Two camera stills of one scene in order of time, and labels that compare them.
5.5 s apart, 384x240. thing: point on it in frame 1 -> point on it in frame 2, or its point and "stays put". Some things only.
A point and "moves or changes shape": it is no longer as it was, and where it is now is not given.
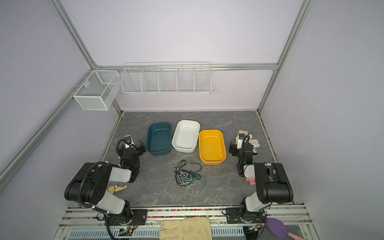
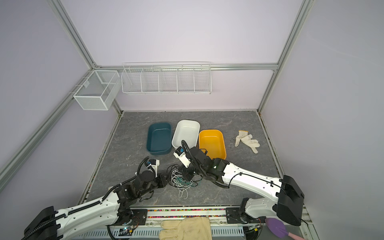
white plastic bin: (185, 136) stays put
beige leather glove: (187, 228) stays put
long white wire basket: (189, 78) stays put
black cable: (184, 177) moves or changes shape
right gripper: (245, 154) -> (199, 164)
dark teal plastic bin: (159, 138) stays put
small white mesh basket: (100, 91) stays put
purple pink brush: (278, 228) stays put
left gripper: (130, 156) -> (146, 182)
